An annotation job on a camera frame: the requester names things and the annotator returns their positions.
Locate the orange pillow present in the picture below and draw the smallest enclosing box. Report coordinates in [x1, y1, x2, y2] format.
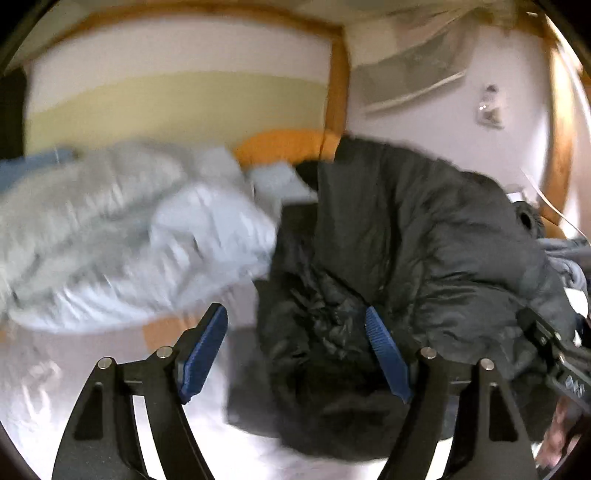
[233, 129, 340, 168]

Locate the wooden bed frame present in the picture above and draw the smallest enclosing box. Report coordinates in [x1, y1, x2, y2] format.
[28, 0, 578, 241]

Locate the blue pillow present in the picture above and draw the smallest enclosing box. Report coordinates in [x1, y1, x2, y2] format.
[0, 147, 77, 195]

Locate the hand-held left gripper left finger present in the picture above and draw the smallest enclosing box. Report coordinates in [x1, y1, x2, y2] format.
[52, 302, 230, 480]

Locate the white wall hook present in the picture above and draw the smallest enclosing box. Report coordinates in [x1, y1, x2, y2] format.
[475, 84, 506, 127]

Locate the white bed sheet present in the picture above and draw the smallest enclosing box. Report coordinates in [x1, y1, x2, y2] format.
[0, 286, 462, 480]

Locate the light blue duvet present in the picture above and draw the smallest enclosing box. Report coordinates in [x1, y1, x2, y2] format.
[0, 141, 282, 330]

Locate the white net curtain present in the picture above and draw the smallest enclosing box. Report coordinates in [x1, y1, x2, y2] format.
[351, 0, 522, 114]

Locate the person's right hand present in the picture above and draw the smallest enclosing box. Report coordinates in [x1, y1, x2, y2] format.
[542, 397, 585, 469]

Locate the grey folded clothing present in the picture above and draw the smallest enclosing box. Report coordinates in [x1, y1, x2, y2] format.
[540, 237, 591, 319]

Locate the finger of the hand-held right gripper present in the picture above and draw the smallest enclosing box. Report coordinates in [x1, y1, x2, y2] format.
[516, 307, 591, 366]

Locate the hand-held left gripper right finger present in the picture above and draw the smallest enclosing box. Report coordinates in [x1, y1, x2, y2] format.
[365, 305, 540, 480]

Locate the black puffer jacket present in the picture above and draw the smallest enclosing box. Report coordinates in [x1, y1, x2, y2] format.
[226, 134, 583, 462]

